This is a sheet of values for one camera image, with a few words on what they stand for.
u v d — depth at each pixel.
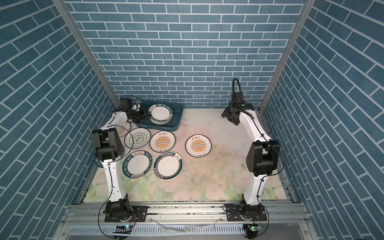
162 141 1.02
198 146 0.99
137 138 1.02
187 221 0.73
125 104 0.87
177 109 1.18
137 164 0.90
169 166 0.89
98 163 0.91
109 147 0.62
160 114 1.08
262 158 0.51
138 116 0.92
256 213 0.68
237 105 0.71
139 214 0.74
